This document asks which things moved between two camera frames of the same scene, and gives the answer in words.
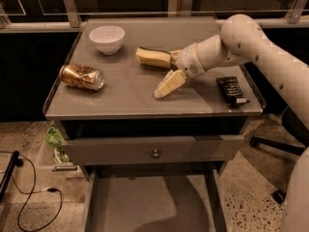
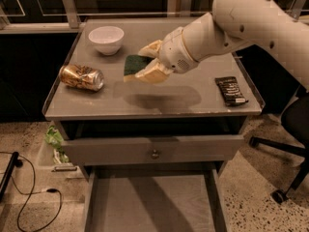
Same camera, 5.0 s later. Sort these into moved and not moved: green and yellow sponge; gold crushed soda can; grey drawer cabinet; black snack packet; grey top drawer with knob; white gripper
Moved: white gripper; green and yellow sponge
Not moved: black snack packet; grey drawer cabinet; gold crushed soda can; grey top drawer with knob
